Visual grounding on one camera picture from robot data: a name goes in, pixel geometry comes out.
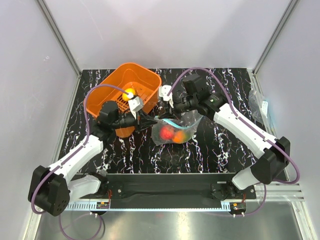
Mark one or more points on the red strawberry toy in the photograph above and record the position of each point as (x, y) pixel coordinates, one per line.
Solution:
(167, 132)

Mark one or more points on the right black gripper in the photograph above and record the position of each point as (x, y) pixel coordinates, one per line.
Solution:
(168, 115)

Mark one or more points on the green orange mango toy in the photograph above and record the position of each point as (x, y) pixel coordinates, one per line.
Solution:
(179, 137)

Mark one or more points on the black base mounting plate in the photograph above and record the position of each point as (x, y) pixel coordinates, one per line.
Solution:
(171, 191)

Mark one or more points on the clear zip top bag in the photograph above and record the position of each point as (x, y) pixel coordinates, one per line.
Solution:
(188, 123)

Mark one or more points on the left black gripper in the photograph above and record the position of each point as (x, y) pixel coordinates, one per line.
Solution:
(143, 121)

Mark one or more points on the aluminium frame rail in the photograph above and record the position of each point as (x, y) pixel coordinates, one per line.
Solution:
(274, 192)

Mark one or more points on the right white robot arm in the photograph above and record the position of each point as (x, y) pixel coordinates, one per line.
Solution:
(271, 153)

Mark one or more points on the left aluminium corner post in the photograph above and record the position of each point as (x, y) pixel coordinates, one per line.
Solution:
(58, 35)

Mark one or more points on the yellow orange fruit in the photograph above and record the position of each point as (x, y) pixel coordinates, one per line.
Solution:
(129, 94)

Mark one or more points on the aluminium corner post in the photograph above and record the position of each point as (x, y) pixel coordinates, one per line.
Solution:
(58, 35)
(275, 35)

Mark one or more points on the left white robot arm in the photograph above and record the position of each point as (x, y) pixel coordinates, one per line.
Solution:
(52, 187)

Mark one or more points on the right aluminium corner post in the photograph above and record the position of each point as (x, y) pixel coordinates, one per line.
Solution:
(275, 35)

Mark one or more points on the black marble pattern mat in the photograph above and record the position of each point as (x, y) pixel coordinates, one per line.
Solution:
(212, 149)

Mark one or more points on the spare clear plastic bag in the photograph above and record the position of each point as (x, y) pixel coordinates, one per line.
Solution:
(259, 107)

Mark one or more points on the orange plastic basket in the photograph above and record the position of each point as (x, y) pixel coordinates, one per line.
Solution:
(104, 102)

